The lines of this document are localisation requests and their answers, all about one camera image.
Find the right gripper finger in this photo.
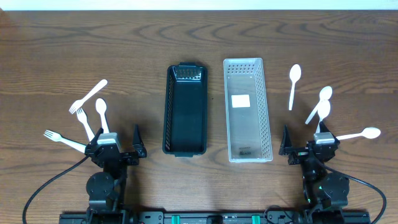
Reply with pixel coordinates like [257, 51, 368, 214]
[320, 121, 340, 143]
[280, 124, 292, 150]

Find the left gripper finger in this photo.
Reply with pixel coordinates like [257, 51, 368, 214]
[90, 128, 103, 146]
[132, 124, 144, 151]

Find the clear plastic basket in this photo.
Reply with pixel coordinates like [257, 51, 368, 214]
[223, 58, 273, 163]

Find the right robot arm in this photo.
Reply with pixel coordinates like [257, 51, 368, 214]
[279, 123, 349, 223]

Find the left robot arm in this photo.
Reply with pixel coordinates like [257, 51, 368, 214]
[82, 125, 147, 224]

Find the white spoon upper pair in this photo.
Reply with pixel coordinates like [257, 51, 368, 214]
[305, 86, 333, 124]

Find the white spoon pair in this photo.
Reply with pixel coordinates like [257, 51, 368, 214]
[315, 100, 331, 133]
[305, 86, 333, 124]

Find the white spoon lower pair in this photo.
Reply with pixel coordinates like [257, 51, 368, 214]
[315, 100, 331, 133]

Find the white fork middle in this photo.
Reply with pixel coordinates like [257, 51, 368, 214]
[76, 108, 95, 141]

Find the white fork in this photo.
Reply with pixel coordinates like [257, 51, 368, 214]
[68, 79, 108, 114]
[44, 129, 86, 153]
[76, 108, 95, 141]

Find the white fork far left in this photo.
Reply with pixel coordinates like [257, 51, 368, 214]
[44, 129, 86, 153]

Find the white fork upper left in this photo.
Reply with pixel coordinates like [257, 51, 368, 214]
[68, 79, 108, 114]

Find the black plastic basket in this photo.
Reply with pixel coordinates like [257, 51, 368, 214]
[162, 62, 208, 157]

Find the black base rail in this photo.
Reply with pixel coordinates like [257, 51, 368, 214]
[58, 210, 371, 224]

